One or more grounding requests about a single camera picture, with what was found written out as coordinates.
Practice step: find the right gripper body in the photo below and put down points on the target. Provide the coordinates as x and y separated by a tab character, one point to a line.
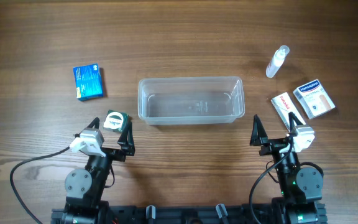
277	146

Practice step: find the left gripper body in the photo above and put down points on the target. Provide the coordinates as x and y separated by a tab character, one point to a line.
111	152

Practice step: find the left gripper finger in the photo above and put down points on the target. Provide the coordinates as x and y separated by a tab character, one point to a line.
126	140
94	124

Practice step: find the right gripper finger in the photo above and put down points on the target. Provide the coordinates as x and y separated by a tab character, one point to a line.
293	120
258	136

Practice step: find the white Panadol box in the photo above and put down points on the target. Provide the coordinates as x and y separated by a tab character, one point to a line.
284	105

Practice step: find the white Hansaplast plaster box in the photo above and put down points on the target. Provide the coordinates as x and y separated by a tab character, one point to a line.
314	99

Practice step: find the blue VapoDrops box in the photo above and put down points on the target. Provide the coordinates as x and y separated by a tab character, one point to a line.
88	82

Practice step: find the clear spray bottle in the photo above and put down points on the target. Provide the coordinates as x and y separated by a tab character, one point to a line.
277	61

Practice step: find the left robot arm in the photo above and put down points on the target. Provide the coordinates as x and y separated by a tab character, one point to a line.
85	186

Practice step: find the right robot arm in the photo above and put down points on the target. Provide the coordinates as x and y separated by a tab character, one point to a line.
301	183

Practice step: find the clear plastic container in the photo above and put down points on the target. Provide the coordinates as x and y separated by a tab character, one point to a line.
191	100

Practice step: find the green round-label box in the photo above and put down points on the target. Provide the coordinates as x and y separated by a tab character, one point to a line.
115	121

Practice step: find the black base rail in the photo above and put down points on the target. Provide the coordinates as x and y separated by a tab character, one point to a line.
265	213

